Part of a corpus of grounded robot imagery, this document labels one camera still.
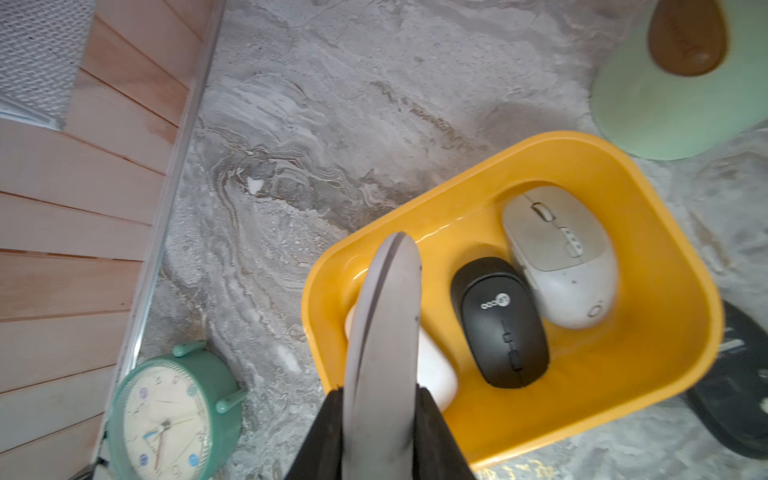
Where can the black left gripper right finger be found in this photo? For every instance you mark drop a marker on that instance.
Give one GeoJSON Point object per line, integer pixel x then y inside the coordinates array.
{"type": "Point", "coordinates": [436, 453]}

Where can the green alarm clock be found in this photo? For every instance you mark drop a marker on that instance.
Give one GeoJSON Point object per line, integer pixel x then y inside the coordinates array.
{"type": "Point", "coordinates": [176, 416]}

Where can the white wire mesh shelf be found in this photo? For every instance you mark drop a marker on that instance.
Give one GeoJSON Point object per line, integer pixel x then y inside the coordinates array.
{"type": "Point", "coordinates": [42, 46]}

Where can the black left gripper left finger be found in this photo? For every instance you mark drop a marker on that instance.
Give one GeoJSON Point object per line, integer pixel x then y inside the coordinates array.
{"type": "Point", "coordinates": [320, 456]}

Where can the yellow plastic storage box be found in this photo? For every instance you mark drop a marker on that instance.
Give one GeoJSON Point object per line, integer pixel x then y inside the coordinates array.
{"type": "Point", "coordinates": [660, 337]}

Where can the white mouse underside up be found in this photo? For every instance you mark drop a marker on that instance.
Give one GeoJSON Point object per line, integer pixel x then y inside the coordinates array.
{"type": "Point", "coordinates": [379, 445]}

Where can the mint green pencil cup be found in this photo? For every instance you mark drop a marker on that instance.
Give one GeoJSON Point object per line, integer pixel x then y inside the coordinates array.
{"type": "Point", "coordinates": [690, 75]}

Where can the large black mouse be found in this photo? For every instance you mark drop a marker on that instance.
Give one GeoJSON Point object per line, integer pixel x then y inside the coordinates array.
{"type": "Point", "coordinates": [438, 372]}

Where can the light grey mouse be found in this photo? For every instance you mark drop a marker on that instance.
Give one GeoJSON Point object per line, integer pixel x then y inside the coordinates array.
{"type": "Point", "coordinates": [564, 253]}

